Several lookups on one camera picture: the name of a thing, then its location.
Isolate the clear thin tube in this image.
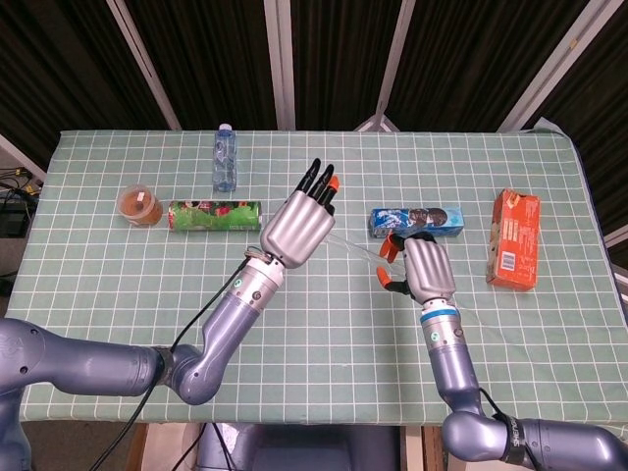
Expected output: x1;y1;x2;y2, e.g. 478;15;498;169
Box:
328;234;393;262

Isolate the brown wooden table leg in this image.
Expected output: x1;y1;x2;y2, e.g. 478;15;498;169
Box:
129;423;149;471
421;425;445;471

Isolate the black printed arm strap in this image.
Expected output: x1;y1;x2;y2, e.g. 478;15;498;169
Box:
499;414;530;465

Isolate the white metal frame post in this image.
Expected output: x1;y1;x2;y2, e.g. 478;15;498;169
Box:
263;0;296;131
352;0;418;132
497;0;596;131
106;0;183;131

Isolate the green chip can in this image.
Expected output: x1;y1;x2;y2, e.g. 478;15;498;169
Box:
167;199;266;233

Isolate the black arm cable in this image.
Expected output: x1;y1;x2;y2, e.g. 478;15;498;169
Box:
478;387;511;424
91;257;252;471

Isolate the black electronics box with cables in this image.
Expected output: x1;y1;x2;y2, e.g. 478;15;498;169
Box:
0;164;43;237

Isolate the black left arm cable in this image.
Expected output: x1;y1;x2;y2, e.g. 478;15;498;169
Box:
91;257;252;471

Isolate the orange carton box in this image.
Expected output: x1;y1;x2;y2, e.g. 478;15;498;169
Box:
485;188;542;292

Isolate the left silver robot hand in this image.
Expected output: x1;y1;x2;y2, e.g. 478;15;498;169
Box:
258;157;341;270

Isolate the clear plastic water bottle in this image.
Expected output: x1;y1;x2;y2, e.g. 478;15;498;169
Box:
211;123;238;193

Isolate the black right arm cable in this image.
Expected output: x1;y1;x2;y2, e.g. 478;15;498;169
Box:
478;387;511;424

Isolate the green checkered tablecloth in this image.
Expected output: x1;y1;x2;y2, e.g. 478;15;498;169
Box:
0;128;628;442

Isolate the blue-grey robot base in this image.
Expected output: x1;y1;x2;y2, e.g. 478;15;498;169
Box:
198;422;401;471

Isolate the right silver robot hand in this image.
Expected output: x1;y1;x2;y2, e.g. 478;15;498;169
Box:
375;233;457;303

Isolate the blue cookie box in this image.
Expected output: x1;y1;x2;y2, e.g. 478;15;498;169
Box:
369;206;466;240

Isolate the clear jar of rubber bands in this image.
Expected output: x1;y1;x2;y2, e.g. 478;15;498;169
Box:
116;183;164;228

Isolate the black hanging cable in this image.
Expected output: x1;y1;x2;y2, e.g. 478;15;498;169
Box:
175;424;208;470

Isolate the white metal frame bar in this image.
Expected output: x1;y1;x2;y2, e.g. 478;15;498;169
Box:
0;131;48;185

